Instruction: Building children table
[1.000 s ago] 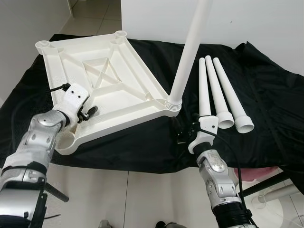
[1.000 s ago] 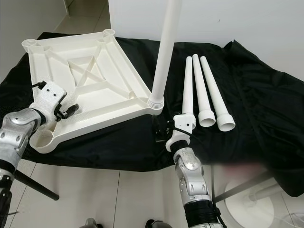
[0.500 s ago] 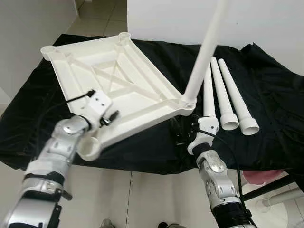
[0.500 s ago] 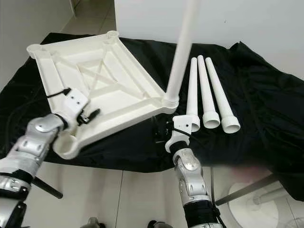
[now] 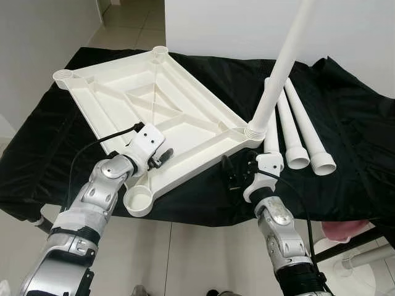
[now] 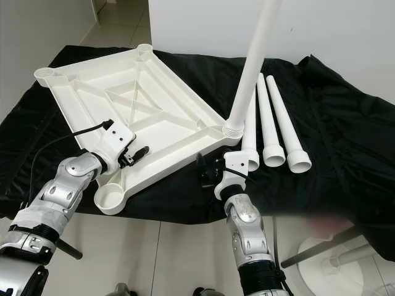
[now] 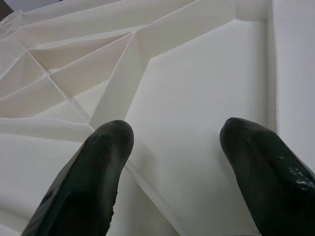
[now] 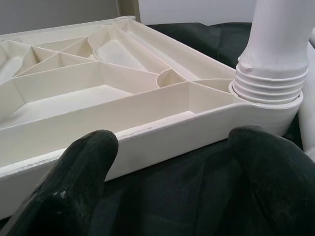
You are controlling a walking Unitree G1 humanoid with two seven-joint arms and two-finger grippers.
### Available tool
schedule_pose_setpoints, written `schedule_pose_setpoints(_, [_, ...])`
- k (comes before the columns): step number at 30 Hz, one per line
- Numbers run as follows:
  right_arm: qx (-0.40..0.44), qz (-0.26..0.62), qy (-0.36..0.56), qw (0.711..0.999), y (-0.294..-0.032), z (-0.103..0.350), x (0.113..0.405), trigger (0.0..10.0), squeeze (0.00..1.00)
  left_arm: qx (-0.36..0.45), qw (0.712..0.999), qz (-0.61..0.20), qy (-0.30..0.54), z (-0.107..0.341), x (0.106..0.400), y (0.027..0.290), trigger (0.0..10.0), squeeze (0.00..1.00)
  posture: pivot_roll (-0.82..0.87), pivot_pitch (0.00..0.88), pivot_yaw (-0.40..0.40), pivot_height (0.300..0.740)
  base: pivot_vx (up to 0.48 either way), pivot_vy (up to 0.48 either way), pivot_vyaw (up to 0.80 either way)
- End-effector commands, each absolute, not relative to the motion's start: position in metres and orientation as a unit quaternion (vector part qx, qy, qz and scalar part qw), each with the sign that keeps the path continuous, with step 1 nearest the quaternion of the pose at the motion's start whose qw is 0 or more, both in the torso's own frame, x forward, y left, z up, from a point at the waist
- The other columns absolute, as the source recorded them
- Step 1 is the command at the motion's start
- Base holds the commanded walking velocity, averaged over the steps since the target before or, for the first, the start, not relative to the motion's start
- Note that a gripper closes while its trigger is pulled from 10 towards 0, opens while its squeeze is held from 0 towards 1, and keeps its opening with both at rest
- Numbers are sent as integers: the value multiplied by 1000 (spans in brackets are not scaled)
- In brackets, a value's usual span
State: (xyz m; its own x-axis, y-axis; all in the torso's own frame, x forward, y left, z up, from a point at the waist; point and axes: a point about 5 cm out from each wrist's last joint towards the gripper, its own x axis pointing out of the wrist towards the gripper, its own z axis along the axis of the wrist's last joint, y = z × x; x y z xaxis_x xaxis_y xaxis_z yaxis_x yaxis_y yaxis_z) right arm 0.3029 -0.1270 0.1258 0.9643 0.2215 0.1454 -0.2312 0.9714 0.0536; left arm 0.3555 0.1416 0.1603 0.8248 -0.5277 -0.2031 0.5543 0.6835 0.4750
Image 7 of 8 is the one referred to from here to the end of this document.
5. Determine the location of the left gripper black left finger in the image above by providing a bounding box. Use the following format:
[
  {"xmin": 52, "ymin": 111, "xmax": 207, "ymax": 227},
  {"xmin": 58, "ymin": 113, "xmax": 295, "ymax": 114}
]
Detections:
[{"xmin": 21, "ymin": 119, "xmax": 135, "ymax": 236}]

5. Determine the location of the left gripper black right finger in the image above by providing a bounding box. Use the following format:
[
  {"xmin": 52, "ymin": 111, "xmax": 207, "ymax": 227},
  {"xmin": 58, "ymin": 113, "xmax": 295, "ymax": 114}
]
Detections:
[{"xmin": 219, "ymin": 117, "xmax": 315, "ymax": 236}]

